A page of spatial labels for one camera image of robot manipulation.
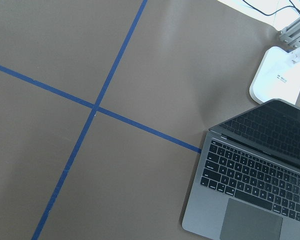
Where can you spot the white desk lamp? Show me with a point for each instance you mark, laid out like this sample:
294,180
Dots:
277,77

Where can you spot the brown paper table cover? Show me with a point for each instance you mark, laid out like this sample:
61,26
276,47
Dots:
104,108

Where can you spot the aluminium frame post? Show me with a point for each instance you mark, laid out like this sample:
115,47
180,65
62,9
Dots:
290,35

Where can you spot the grey laptop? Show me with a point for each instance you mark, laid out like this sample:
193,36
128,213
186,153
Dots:
247,182

